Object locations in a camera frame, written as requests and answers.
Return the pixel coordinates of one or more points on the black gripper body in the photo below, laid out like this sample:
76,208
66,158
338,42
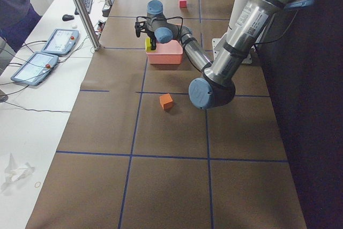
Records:
151,38

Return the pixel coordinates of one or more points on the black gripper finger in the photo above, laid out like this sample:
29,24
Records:
153,43

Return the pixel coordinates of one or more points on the yellow-green foam block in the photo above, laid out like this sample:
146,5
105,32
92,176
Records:
148,46

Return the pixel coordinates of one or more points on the red foam block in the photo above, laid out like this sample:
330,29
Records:
182,3

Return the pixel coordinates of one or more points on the orange foam block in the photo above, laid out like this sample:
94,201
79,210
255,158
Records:
166,101

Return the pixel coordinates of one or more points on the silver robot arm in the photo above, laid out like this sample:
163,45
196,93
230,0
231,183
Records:
215,87

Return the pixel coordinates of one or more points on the pink plastic bin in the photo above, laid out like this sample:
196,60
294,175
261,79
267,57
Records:
168,53

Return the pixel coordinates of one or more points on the black computer mouse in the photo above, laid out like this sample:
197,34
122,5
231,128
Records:
67,17

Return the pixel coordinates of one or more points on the upper teach pendant tablet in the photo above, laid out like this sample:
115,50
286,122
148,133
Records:
61,42

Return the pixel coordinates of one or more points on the teach pendant tablet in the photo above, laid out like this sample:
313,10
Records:
61,42
35,69

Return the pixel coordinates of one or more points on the lower teach pendant tablet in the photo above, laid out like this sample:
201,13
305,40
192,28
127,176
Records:
35,69

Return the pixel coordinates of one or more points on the brown paper table cover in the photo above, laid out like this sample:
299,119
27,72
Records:
124,162

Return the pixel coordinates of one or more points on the person in dark clothes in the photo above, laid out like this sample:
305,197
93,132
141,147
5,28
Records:
18,19

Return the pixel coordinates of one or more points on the crumpled white tissue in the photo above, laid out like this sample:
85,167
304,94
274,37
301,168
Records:
11,172

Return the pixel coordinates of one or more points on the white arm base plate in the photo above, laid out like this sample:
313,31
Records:
217,44

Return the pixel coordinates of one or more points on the aluminium frame post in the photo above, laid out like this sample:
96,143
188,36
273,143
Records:
87,24

